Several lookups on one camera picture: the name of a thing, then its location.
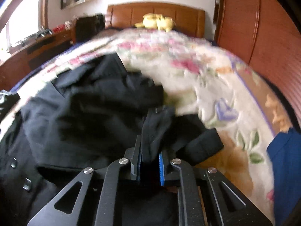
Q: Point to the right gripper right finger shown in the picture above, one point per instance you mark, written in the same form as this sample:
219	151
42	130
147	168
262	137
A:
206	196

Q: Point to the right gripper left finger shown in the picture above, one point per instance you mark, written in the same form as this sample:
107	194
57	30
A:
90	198

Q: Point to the black trench coat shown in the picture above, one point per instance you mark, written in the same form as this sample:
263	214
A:
89	117

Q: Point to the floral bed blanket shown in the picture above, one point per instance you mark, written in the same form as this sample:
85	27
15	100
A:
197	78

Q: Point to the folded blue garment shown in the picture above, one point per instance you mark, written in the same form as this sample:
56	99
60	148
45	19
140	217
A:
284	153

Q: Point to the folded dark grey jacket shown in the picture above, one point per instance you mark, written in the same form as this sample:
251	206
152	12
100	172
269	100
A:
7	101

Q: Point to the wooden desk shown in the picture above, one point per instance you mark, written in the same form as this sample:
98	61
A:
29	58

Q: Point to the yellow plush toy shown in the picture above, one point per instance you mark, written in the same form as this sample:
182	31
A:
156	22

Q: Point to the wooden headboard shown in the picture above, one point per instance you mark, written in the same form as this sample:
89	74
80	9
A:
187	20

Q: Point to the red basket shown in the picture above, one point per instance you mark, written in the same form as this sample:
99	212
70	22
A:
59	28

